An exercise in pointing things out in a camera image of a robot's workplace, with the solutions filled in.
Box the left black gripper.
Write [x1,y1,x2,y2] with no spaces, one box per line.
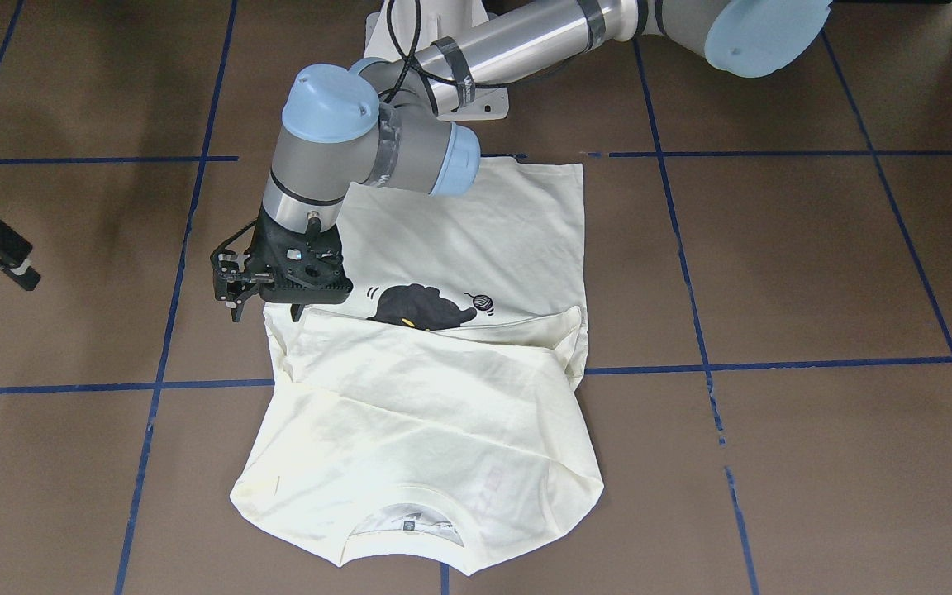
[228,208,354,323]

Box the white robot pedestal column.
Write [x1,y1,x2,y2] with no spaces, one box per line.
[363,0,510,125]

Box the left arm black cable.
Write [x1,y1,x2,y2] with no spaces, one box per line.
[377,0,477,104]

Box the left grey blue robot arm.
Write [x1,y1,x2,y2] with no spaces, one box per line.
[209,1,831,321]

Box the cream long-sleeve cat shirt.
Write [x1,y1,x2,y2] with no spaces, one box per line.
[230,157,604,575]

